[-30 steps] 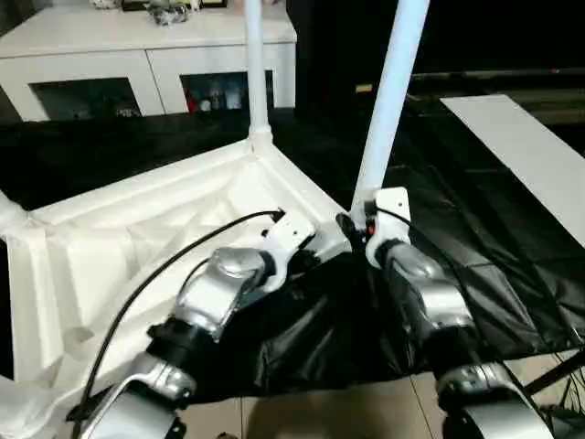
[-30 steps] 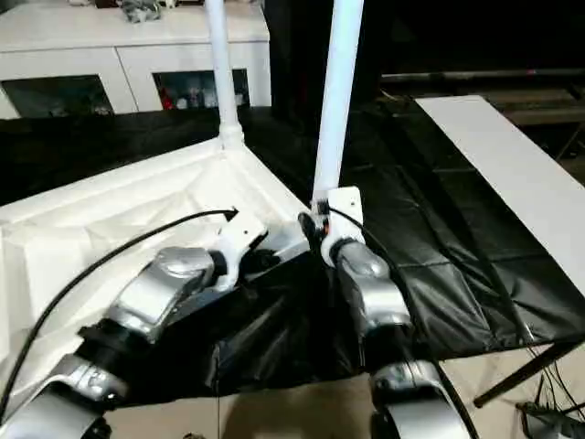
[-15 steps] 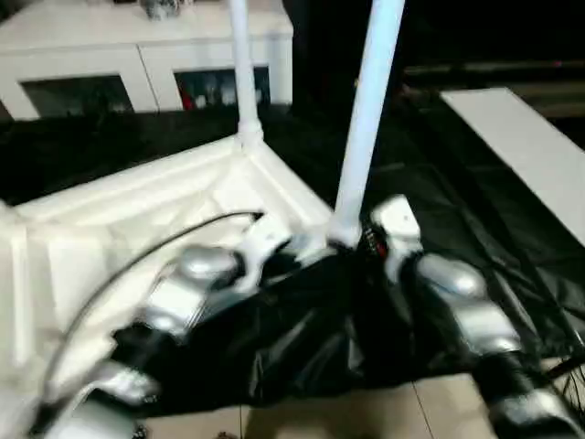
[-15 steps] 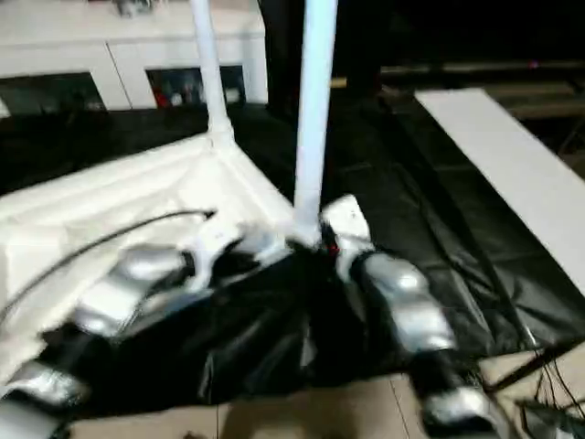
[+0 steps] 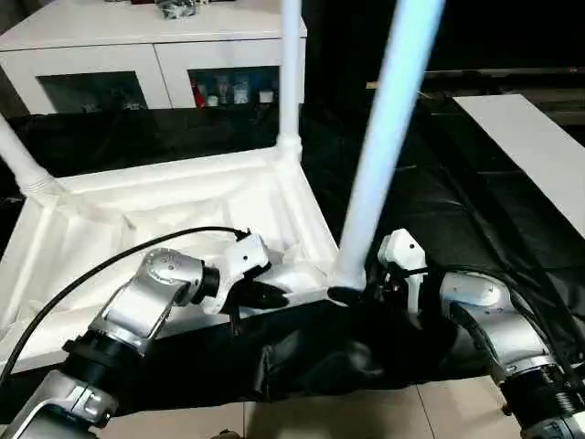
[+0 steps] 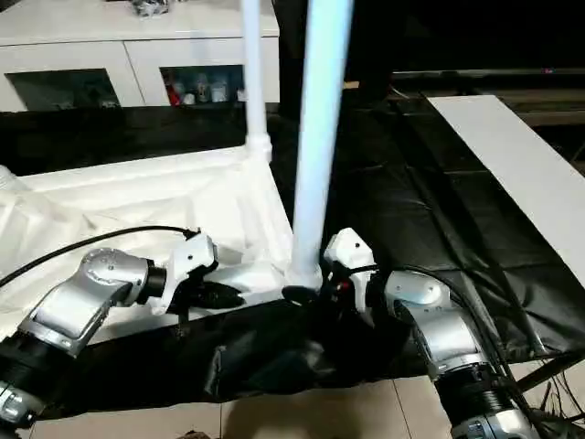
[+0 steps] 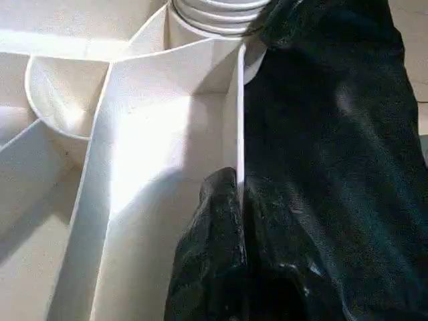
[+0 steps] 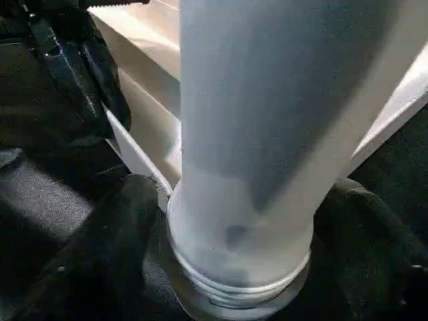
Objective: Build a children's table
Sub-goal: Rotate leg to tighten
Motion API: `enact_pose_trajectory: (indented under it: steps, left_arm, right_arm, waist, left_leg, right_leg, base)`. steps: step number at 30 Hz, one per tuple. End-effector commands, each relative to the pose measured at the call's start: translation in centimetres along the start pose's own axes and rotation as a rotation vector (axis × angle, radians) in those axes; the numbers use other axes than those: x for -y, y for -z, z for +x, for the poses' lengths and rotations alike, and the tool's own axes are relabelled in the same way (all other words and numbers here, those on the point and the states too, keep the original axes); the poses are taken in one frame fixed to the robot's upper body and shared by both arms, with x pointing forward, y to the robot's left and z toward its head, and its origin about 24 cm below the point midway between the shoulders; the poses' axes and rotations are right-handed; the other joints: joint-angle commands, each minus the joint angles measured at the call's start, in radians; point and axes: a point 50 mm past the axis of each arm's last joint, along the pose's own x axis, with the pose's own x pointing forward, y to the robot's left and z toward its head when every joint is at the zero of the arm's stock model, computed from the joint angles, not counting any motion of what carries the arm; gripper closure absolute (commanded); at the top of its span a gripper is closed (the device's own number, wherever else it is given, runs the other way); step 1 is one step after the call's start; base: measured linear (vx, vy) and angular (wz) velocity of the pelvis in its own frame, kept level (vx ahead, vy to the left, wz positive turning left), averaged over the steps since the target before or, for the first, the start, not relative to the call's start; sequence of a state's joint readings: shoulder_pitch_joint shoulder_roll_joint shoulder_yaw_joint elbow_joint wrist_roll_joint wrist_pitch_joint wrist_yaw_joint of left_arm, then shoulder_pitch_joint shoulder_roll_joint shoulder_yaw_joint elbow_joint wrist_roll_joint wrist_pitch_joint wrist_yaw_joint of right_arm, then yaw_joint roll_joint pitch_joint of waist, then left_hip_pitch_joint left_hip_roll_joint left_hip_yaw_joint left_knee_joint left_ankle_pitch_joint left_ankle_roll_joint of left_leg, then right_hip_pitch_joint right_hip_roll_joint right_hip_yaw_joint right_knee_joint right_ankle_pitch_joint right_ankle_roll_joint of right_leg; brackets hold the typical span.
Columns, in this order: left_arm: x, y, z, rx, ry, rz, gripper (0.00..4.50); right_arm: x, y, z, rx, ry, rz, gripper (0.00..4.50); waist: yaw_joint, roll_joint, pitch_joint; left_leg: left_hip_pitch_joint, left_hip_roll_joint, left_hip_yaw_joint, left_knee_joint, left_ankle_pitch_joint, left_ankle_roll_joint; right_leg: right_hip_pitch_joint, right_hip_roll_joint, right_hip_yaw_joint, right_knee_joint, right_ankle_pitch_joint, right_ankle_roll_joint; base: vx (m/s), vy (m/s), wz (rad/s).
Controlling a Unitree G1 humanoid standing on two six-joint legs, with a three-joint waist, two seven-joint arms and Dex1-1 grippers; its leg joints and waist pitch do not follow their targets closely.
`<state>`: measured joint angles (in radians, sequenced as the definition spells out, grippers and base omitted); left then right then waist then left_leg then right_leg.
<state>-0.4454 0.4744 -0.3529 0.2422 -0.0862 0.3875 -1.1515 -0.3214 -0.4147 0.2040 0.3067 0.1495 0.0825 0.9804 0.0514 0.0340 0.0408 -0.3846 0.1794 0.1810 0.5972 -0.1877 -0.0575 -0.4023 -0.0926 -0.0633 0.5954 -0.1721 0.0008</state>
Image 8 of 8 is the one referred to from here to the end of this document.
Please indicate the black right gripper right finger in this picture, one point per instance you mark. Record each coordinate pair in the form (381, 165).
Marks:
(361, 254)

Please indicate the black work mat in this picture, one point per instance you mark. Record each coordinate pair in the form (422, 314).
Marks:
(40, 207)

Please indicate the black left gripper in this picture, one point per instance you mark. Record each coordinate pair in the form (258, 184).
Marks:
(50, 8)

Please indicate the white plastic table leg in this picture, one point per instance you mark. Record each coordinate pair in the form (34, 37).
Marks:
(250, 117)

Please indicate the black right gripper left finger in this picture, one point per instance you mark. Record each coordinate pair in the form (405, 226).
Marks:
(110, 250)

